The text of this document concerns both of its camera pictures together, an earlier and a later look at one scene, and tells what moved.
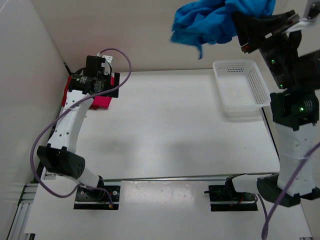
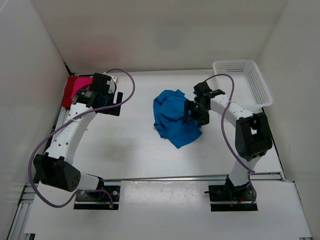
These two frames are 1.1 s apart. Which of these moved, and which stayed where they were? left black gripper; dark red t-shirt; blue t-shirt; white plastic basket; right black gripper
Moved: right black gripper; left black gripper; blue t-shirt
Stayed: dark red t-shirt; white plastic basket
